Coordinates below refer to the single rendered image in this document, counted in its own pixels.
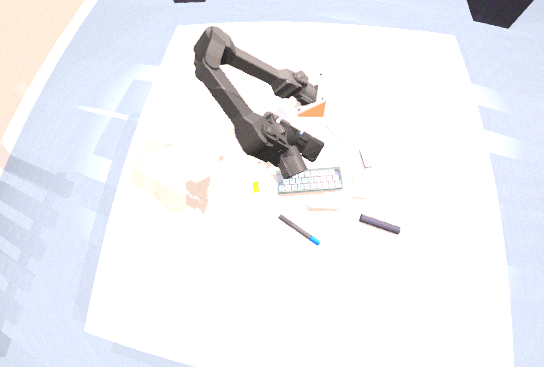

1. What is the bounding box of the white keyboard with letter keys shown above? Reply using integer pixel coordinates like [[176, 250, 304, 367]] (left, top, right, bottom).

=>
[[276, 166, 344, 194]]

